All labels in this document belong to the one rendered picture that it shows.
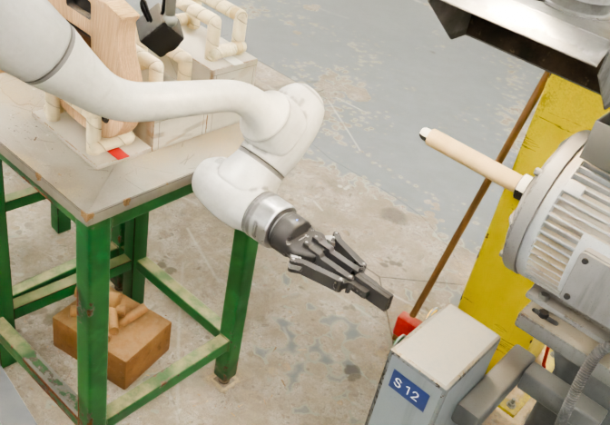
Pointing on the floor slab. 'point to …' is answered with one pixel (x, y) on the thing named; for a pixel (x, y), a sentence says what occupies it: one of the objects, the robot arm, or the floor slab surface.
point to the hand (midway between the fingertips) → (372, 291)
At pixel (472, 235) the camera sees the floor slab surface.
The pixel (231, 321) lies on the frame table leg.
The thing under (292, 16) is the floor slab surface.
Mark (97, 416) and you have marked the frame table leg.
